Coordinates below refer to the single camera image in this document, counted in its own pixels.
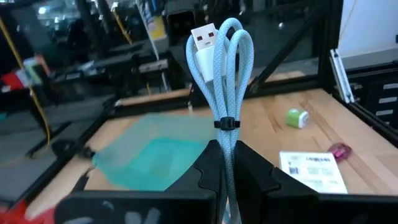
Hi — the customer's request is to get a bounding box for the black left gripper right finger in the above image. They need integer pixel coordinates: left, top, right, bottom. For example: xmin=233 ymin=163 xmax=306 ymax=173
xmin=233 ymin=139 xmax=320 ymax=197

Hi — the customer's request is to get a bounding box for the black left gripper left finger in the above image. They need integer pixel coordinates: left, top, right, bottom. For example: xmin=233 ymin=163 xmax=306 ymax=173
xmin=164 ymin=139 xmax=225 ymax=200

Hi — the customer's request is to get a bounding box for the green white Acer box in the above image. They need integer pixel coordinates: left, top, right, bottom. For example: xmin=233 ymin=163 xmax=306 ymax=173
xmin=279 ymin=151 xmax=348 ymax=194

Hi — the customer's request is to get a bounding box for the purple braided cable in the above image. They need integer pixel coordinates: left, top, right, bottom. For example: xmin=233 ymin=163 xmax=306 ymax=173
xmin=328 ymin=142 xmax=353 ymax=162

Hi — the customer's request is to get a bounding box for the light blue braided USB cable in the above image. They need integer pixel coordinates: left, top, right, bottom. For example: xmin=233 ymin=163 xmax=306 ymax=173
xmin=185 ymin=17 xmax=255 ymax=224

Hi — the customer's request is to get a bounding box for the teal translucent plastic bin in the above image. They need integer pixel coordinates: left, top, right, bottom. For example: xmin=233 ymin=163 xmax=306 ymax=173
xmin=91 ymin=112 xmax=218 ymax=192

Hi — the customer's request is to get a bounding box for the white aluminium bar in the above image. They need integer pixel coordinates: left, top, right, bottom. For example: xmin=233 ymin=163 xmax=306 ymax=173
xmin=330 ymin=49 xmax=355 ymax=104

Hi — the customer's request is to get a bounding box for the black drawer cabinet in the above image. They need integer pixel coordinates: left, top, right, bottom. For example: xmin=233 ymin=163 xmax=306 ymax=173
xmin=346 ymin=62 xmax=398 ymax=138

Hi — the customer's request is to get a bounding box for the white yellow banner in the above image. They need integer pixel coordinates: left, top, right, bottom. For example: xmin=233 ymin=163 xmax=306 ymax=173
xmin=136 ymin=0 xmax=169 ymax=60

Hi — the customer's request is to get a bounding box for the yellow hanging cable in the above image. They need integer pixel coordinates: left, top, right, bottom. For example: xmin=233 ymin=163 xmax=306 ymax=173
xmin=0 ymin=15 xmax=52 ymax=153

